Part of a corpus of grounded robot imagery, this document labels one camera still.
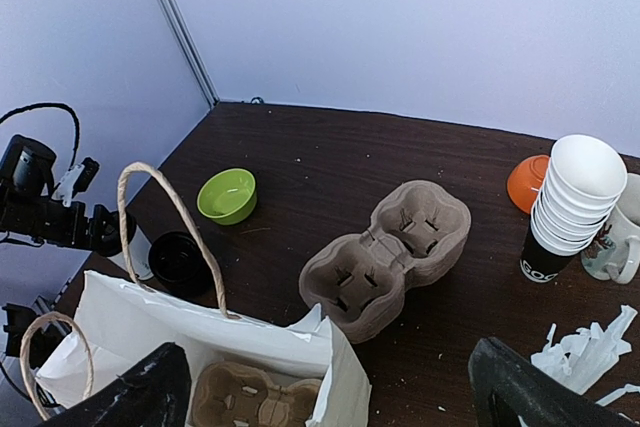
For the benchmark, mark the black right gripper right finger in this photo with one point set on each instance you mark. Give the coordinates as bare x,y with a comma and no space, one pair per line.
509,391

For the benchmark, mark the green plastic bowl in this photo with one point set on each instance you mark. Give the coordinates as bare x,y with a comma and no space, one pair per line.
229,197

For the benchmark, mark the white paper takeout bag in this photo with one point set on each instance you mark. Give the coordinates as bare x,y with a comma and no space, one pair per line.
119,321

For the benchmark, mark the stack of cardboard cup carriers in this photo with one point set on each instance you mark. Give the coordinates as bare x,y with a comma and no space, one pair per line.
416,235

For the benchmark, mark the ceramic mug with tree print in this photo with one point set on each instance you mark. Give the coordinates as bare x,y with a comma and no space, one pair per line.
614,252

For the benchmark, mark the stack of white paper cups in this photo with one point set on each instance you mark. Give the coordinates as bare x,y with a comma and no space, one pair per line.
584,179

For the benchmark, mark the single white paper cup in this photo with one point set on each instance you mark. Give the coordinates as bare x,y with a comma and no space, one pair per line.
139,249

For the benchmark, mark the single cardboard cup carrier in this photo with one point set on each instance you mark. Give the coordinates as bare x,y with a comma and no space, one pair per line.
234,394

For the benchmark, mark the glass of white wrapped straws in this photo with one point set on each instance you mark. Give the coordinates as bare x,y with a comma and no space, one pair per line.
579,360

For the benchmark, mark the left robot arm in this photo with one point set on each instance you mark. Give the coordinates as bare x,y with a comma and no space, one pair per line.
29,208

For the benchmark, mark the orange plastic bowl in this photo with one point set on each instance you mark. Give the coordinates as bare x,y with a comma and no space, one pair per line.
525,181

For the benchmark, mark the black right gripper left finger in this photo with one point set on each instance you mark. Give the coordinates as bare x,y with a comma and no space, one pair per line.
154,392

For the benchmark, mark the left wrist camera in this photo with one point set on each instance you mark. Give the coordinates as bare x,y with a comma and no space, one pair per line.
76,180

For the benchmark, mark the stack of black cup lids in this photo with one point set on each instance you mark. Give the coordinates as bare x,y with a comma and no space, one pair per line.
177,262

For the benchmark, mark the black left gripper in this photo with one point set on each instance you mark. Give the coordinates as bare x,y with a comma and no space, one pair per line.
99,233

